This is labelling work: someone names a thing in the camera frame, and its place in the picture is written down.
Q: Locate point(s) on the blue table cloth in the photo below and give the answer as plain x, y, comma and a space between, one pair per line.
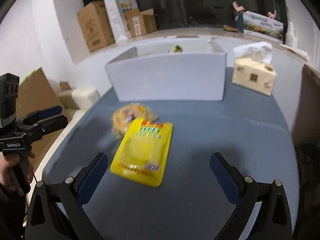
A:
249, 130

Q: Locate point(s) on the person's left hand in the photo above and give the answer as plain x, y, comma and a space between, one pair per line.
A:
7, 174

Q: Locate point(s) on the white plastic bottle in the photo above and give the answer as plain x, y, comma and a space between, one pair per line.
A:
291, 39

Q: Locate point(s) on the white cardboard storage box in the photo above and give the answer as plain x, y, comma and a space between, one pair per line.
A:
149, 73

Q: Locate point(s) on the white dotted paper bag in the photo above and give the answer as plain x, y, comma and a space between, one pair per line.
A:
116, 10

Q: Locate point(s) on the tall brown cardboard box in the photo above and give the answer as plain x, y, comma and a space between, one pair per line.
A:
95, 26

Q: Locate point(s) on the landscape printed gift box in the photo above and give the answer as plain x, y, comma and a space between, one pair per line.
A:
251, 23

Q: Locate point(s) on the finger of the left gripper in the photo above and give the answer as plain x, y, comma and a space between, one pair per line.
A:
49, 126

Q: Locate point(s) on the small open cardboard box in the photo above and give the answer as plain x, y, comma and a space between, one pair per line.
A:
141, 22

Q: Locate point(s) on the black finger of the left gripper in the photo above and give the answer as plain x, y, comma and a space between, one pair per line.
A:
50, 116

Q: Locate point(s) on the brown packet on ledge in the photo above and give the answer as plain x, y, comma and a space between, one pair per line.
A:
230, 29

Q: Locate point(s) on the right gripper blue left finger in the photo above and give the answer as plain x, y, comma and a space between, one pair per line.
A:
89, 177

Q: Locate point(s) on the yellow snack packet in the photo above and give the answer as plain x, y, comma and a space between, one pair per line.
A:
142, 154

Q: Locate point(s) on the yellow green snack bag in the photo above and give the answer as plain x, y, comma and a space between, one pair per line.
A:
175, 49

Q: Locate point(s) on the wooden side table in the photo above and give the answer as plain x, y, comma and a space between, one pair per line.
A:
310, 81

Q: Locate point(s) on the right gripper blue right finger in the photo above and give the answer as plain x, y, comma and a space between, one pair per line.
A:
229, 178

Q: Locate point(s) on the small yellow Kuromi snack bag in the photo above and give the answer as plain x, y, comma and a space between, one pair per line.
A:
124, 116

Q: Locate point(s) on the beige tissue pack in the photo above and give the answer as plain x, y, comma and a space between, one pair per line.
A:
253, 69

